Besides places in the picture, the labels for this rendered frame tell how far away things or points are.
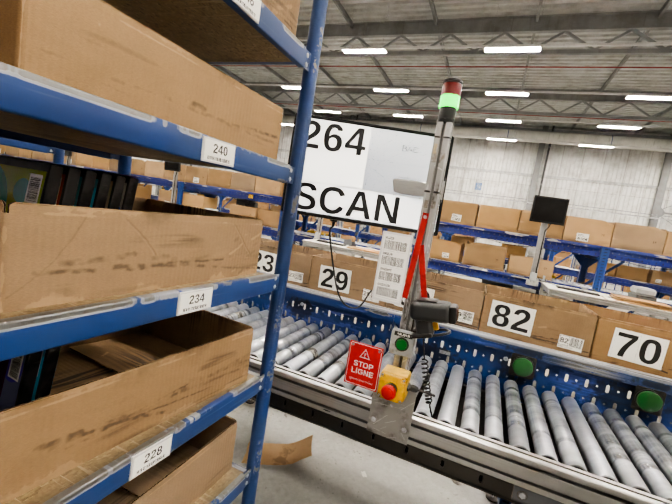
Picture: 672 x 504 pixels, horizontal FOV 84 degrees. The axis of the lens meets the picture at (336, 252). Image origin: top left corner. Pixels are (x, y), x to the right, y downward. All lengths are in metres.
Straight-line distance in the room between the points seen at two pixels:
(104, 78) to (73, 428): 0.38
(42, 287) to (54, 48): 0.22
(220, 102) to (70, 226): 0.26
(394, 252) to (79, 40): 0.82
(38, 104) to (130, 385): 0.34
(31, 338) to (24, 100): 0.20
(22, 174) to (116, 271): 0.14
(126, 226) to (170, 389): 0.25
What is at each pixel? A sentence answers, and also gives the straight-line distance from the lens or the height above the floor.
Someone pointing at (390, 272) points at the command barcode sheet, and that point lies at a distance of 1.06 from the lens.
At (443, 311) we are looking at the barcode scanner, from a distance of 0.99.
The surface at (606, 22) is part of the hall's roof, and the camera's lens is 14.67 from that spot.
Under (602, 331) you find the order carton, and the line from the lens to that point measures 1.71.
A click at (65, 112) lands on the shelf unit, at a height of 1.32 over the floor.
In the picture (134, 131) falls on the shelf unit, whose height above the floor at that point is 1.32.
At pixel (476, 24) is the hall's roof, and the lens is 14.67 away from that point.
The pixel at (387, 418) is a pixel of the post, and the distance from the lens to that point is 1.17.
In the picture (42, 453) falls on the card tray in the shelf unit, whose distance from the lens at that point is 0.54.
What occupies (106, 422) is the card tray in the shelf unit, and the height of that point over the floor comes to 0.98.
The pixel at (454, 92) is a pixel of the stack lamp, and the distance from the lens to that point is 1.09.
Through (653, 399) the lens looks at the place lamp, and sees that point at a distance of 1.72.
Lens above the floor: 1.28
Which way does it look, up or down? 6 degrees down
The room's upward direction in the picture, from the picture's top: 9 degrees clockwise
